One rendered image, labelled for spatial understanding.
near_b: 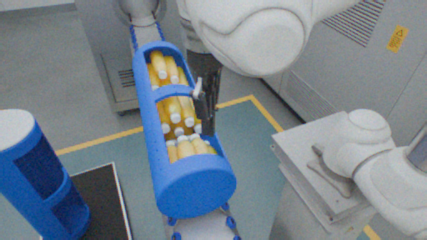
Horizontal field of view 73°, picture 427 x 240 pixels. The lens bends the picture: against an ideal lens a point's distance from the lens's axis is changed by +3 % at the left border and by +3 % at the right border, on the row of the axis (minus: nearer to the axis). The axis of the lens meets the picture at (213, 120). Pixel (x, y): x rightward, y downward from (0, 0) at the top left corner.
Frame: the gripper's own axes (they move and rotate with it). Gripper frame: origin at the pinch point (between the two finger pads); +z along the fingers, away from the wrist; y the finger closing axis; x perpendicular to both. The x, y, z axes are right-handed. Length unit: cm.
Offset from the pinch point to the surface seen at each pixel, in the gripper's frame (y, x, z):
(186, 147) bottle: -14.7, -14.3, 30.1
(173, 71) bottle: -63, -43, 35
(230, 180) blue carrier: -10.4, 3.7, 35.5
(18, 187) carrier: 4, -94, 70
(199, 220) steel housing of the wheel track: -3, -5, 56
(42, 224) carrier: 5, -97, 106
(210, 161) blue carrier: -9.2, -3.1, 26.6
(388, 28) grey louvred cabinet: -141, 58, 32
